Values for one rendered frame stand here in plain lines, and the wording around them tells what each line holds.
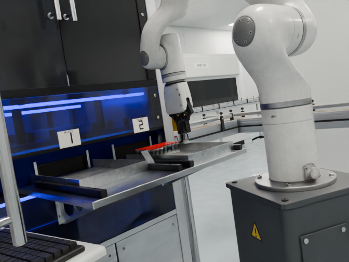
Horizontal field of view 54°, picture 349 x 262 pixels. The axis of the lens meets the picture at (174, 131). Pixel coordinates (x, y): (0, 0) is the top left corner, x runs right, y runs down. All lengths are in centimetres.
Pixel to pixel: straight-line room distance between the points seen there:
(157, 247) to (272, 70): 104
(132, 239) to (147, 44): 81
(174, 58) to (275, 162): 50
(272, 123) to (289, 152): 7
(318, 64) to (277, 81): 183
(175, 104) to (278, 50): 48
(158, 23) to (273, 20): 43
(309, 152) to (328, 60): 180
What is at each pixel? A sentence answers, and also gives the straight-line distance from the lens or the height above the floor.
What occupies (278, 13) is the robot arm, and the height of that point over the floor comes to 125.
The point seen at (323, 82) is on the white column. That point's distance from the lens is 262.
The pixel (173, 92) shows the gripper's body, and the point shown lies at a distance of 115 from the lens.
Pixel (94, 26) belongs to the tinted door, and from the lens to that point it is 144.
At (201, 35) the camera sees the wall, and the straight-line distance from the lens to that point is 941.
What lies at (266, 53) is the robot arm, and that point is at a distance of 78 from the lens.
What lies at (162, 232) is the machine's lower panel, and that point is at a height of 53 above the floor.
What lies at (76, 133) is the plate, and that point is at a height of 103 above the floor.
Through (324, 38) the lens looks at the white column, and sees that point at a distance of 262.
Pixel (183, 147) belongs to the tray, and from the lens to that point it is 150.
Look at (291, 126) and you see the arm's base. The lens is 82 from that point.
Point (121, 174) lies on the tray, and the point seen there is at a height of 89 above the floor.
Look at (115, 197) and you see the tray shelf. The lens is 92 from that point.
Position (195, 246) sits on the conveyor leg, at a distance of 202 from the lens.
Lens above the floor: 109
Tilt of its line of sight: 5 degrees down
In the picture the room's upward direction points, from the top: 8 degrees counter-clockwise
